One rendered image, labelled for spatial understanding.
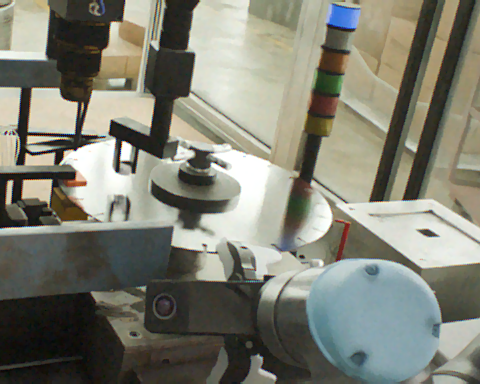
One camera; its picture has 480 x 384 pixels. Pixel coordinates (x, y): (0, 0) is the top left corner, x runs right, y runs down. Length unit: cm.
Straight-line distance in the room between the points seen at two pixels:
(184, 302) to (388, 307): 23
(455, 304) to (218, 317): 49
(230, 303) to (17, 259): 19
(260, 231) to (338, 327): 40
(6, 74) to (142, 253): 39
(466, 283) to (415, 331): 58
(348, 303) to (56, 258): 30
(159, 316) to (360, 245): 47
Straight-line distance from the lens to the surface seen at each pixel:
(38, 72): 105
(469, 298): 111
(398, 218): 115
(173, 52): 83
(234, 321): 66
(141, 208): 88
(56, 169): 87
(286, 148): 157
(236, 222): 88
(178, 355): 86
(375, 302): 50
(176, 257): 96
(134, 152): 91
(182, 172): 93
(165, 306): 68
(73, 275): 72
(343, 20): 114
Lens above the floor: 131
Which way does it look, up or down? 22 degrees down
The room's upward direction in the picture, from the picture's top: 9 degrees clockwise
